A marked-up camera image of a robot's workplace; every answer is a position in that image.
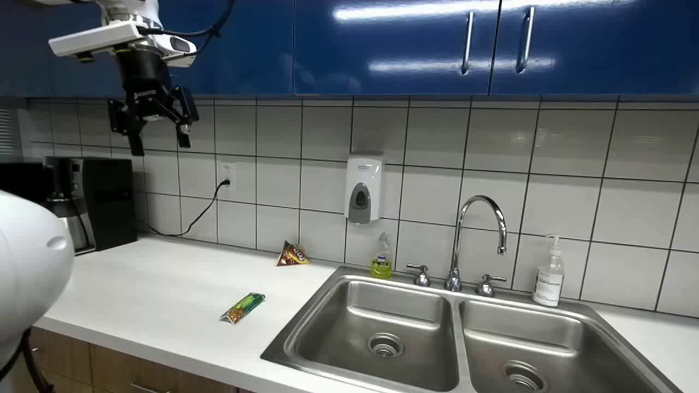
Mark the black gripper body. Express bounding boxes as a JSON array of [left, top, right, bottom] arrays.
[[117, 44, 193, 123]]

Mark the green granola bar wrapper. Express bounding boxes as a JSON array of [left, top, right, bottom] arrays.
[[218, 290, 267, 326]]

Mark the stainless steel double sink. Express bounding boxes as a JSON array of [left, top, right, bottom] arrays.
[[260, 264, 686, 393]]

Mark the black coffee maker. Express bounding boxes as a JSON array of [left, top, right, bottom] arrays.
[[44, 153, 139, 252]]

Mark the blue cabinet door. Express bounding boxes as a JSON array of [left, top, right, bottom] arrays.
[[148, 0, 297, 97], [0, 0, 148, 101], [490, 0, 699, 103], [291, 0, 503, 101]]

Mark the steel coffee carafe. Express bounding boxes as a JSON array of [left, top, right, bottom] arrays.
[[47, 193, 94, 252]]

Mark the black boxy appliance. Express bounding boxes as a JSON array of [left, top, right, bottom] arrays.
[[0, 160, 52, 209]]

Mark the brown crumpled snack wrapper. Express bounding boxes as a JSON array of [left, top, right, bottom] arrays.
[[276, 239, 313, 268]]

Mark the wooden base cabinet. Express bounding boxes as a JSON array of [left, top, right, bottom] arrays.
[[20, 326, 254, 393]]

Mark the chrome gooseneck faucet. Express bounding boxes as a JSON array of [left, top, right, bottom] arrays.
[[443, 191, 511, 292]]

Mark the clear pump soap bottle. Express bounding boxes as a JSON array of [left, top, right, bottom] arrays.
[[532, 234, 567, 307]]

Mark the white wall outlet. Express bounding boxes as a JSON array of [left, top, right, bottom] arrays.
[[216, 160, 241, 193]]

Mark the black power cord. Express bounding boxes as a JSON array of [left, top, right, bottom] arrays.
[[180, 177, 233, 238]]

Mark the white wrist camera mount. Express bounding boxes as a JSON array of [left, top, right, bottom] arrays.
[[49, 20, 148, 60]]

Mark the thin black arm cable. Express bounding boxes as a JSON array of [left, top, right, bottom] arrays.
[[139, 0, 239, 38]]

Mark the white wall soap dispenser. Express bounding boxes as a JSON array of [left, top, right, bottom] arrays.
[[343, 153, 385, 225]]

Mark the thick black base hose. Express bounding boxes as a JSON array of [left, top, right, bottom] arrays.
[[0, 326, 60, 393]]

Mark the chrome faucet handle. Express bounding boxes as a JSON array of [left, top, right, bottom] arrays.
[[404, 261, 434, 287], [475, 273, 510, 298]]

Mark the silver cabinet door handle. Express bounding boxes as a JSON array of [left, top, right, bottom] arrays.
[[516, 5, 538, 77], [458, 9, 477, 77]]

